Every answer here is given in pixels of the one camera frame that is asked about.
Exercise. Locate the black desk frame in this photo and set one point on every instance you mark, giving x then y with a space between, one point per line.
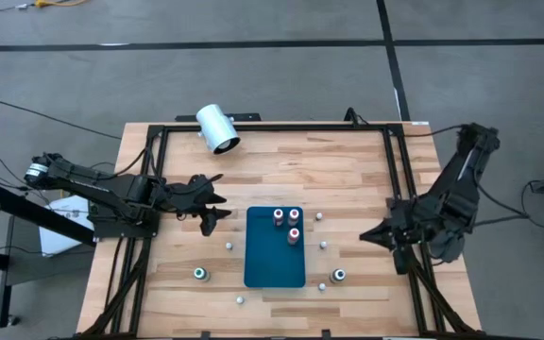
31 212

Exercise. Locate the white cylindrical spot lamp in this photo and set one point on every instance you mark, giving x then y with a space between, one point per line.
213 123

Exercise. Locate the green-capped food coloring bottle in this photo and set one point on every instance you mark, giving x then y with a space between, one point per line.
200 273

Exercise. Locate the red-capped food coloring bottle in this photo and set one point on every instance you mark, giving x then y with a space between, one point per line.
278 216

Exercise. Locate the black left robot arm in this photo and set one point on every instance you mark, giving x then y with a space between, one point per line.
111 193

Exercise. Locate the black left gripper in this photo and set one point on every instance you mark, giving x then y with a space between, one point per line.
184 198

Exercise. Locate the teal plastic bin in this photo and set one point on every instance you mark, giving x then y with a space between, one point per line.
267 264

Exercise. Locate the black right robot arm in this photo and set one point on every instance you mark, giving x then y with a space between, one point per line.
456 189

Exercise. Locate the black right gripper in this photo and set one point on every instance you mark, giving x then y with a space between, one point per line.
406 229

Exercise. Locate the black aluminium table frame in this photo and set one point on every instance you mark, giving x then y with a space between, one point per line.
277 128

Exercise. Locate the pink-capped food coloring bottle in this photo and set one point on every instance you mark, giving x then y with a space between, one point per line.
294 215

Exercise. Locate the white box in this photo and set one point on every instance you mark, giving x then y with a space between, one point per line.
59 231

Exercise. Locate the black flat bar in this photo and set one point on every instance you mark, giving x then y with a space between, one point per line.
248 116

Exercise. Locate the teal capped vial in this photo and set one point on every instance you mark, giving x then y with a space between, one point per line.
337 275

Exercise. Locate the orange-capped food coloring bottle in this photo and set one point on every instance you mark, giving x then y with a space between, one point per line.
294 234

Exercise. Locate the small white-capped black dye bottle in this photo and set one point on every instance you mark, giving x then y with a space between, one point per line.
240 300

